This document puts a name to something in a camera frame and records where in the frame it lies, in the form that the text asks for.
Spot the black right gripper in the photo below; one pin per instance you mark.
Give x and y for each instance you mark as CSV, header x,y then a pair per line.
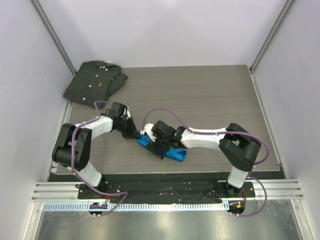
x,y
153,146

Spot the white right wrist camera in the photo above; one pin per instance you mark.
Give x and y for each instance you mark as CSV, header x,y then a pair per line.
x,y
147,131

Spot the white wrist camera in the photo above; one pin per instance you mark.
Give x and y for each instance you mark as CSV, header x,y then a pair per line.
x,y
127,114
147,131

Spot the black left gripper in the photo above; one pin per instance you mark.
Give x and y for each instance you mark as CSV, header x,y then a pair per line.
x,y
132,132

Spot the blue satin napkin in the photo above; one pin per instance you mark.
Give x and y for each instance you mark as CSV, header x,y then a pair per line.
x,y
177,154

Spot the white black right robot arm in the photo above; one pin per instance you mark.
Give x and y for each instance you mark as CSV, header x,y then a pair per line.
x,y
234,142

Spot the dark striped button shirt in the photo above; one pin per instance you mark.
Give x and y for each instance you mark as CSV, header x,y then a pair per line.
x,y
95,81

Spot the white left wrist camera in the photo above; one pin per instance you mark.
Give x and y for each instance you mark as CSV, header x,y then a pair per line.
x,y
127,114

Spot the slotted white cable duct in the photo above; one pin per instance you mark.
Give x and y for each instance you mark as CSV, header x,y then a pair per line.
x,y
127,207

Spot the aluminium frame rail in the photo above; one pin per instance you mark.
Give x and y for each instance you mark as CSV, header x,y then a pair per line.
x,y
55,191

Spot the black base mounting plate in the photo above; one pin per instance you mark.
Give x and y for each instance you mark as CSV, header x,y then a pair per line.
x,y
167,188

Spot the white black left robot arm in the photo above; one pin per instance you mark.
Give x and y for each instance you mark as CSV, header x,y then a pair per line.
x,y
72,148

